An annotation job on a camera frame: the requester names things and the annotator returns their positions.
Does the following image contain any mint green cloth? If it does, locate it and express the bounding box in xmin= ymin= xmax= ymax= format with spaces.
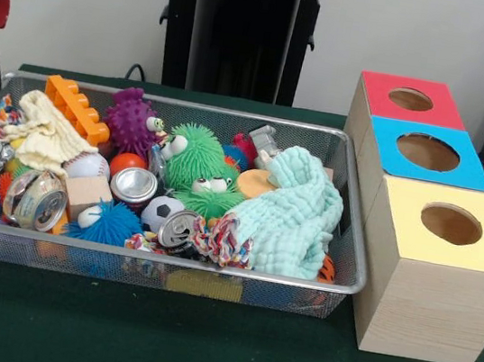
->
xmin=219 ymin=137 xmax=352 ymax=285

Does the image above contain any green fuzzy toy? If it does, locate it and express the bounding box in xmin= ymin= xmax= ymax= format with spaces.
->
xmin=160 ymin=119 xmax=244 ymax=197

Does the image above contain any orange toy building block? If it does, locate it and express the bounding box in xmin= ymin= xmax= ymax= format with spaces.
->
xmin=37 ymin=73 xmax=119 ymax=148

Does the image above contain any small soccer ball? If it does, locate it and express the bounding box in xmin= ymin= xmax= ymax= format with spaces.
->
xmin=138 ymin=192 xmax=188 ymax=238

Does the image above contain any shallow wire mesh bin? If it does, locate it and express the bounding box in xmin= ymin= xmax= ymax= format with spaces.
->
xmin=0 ymin=68 xmax=391 ymax=326

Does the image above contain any red black drink can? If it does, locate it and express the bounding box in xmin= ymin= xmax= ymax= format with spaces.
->
xmin=105 ymin=163 xmax=161 ymax=217

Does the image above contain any black cable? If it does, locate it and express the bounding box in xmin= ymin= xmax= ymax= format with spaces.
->
xmin=124 ymin=62 xmax=149 ymax=84

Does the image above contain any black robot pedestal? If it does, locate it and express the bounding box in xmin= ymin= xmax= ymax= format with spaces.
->
xmin=140 ymin=0 xmax=345 ymax=113

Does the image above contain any purple spiky toy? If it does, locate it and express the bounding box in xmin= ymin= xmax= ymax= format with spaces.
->
xmin=98 ymin=83 xmax=175 ymax=164

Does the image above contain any cream knitted cloth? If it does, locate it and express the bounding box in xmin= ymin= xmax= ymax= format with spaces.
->
xmin=9 ymin=88 xmax=107 ymax=181

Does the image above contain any blue fuzzy toy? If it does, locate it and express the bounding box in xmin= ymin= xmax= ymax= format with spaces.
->
xmin=60 ymin=195 xmax=148 ymax=249

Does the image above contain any wooden box with three holes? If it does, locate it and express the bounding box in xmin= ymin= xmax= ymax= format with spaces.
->
xmin=312 ymin=68 xmax=484 ymax=362

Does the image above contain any dark green table cloth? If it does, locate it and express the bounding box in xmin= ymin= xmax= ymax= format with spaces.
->
xmin=0 ymin=59 xmax=484 ymax=362

